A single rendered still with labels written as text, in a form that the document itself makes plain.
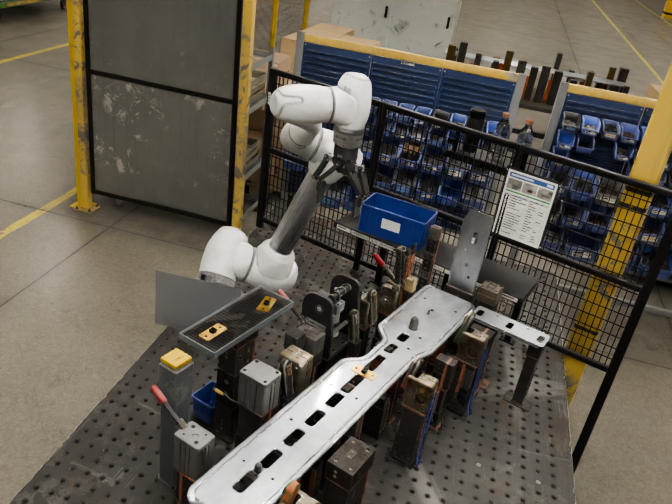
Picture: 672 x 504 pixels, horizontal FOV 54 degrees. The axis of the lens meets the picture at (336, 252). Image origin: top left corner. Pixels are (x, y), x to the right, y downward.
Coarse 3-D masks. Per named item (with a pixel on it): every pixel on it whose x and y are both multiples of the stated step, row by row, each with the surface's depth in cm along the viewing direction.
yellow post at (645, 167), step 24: (648, 144) 239; (648, 168) 242; (624, 192) 250; (648, 192) 245; (624, 216) 252; (624, 264) 259; (600, 288) 267; (600, 312) 270; (576, 336) 280; (576, 360) 283; (576, 384) 287
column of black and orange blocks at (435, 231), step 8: (432, 232) 267; (440, 232) 267; (432, 240) 269; (432, 248) 270; (424, 256) 273; (432, 256) 271; (424, 264) 275; (432, 264) 275; (424, 272) 276; (424, 280) 277
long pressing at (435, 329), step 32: (384, 320) 238; (448, 320) 244; (384, 352) 222; (416, 352) 224; (320, 384) 203; (384, 384) 207; (288, 416) 189; (352, 416) 192; (256, 448) 176; (288, 448) 178; (320, 448) 180; (224, 480) 165; (256, 480) 167; (288, 480) 168
